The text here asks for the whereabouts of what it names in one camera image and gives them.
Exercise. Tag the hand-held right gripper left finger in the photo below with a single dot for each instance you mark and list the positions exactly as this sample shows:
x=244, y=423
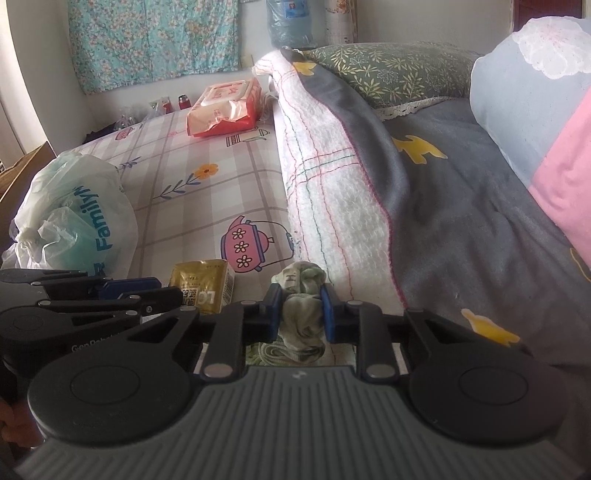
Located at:
x=273, y=309

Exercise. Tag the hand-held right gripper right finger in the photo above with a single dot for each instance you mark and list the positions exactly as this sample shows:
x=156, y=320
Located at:
x=327, y=314

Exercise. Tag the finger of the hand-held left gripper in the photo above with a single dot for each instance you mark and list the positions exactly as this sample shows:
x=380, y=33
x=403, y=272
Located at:
x=157, y=297
x=134, y=284

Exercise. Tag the green cloth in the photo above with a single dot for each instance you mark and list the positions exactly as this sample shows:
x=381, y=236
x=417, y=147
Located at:
x=300, y=318

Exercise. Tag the person's left hand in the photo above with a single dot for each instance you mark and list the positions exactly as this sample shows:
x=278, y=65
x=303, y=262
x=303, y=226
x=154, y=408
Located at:
x=14, y=424

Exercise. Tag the gold small box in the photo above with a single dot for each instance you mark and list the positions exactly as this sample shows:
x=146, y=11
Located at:
x=203, y=281

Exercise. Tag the white plastic bag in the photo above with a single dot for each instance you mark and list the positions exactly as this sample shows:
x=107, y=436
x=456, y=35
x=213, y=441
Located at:
x=69, y=217

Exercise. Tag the white towel blanket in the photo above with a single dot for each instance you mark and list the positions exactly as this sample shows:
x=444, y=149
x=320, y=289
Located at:
x=332, y=184

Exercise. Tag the black bag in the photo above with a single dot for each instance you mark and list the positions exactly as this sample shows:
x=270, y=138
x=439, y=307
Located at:
x=97, y=136

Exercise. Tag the clear plastic bottle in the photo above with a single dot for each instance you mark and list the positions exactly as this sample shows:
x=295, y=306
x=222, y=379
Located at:
x=129, y=120

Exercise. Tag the grey quilt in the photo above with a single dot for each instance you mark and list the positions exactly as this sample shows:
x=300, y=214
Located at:
x=461, y=207

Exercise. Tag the red white small box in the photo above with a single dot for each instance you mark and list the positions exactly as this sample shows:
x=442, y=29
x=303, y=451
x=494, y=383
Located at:
x=168, y=106

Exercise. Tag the red thermos bottle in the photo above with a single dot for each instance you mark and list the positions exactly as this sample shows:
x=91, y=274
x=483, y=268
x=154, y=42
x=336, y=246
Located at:
x=183, y=102

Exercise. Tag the pink tissue packet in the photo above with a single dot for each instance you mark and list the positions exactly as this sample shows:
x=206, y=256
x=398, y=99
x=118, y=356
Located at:
x=221, y=106

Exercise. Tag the green leaf pillow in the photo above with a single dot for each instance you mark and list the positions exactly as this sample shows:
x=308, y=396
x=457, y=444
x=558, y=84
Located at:
x=392, y=74

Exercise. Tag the pink quilt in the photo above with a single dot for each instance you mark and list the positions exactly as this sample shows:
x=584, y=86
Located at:
x=570, y=184

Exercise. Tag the grey and pink pillow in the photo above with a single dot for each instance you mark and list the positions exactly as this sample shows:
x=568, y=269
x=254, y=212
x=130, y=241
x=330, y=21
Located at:
x=512, y=106

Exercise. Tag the blue water dispenser bottle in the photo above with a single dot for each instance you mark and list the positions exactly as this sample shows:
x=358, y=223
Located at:
x=288, y=23

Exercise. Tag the rolled printed mat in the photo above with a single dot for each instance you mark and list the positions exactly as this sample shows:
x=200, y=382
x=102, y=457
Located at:
x=339, y=23

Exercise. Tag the dark red door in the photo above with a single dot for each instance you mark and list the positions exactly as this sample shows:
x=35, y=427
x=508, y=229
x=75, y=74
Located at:
x=545, y=11

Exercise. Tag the teal floral wall cloth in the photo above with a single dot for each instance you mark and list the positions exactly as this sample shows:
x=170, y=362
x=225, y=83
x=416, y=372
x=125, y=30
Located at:
x=152, y=41

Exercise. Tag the wall socket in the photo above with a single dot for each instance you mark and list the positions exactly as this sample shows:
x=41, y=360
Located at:
x=248, y=61

